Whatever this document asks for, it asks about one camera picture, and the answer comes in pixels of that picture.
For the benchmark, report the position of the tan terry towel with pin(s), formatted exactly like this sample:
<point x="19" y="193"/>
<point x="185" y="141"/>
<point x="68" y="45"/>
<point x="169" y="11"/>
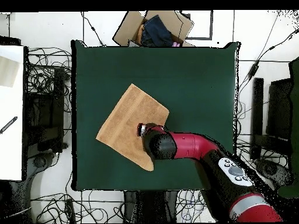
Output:
<point x="126" y="126"/>

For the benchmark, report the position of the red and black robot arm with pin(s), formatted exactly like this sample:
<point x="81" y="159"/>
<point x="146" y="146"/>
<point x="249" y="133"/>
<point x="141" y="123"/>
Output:
<point x="191" y="144"/>

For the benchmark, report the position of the pink cloth item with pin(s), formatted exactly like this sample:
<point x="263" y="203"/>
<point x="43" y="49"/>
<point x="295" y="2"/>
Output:
<point x="176" y="44"/>

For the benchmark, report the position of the orange cloth item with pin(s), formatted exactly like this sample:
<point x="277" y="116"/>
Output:
<point x="140" y="33"/>

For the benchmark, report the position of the dark green table cloth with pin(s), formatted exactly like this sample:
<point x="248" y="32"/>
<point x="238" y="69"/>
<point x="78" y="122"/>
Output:
<point x="198" y="81"/>

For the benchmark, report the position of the black metal stand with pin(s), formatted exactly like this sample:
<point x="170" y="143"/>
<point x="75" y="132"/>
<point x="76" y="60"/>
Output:
<point x="58" y="93"/>

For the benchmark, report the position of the dark blue jeans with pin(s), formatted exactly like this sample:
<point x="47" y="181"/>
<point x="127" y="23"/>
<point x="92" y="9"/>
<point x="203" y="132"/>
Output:
<point x="156" y="32"/>

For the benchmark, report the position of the brown cardboard box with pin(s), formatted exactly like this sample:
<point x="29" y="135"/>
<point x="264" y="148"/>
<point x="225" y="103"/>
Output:
<point x="126" y="30"/>

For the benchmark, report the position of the white desk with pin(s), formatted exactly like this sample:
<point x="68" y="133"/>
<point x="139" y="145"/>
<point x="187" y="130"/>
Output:
<point x="11" y="151"/>

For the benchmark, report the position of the beige cardboard piece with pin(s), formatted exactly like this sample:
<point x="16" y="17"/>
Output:
<point x="8" y="72"/>

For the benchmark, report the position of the dark green fabric sheet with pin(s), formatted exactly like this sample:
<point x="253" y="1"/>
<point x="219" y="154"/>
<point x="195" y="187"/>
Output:
<point x="295" y="116"/>

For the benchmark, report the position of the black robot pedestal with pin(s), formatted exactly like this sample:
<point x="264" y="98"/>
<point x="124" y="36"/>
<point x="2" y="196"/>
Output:
<point x="149" y="205"/>

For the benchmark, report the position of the black metal frame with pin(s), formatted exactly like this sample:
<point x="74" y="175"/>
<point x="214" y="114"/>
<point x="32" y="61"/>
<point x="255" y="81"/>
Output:
<point x="279" y="107"/>

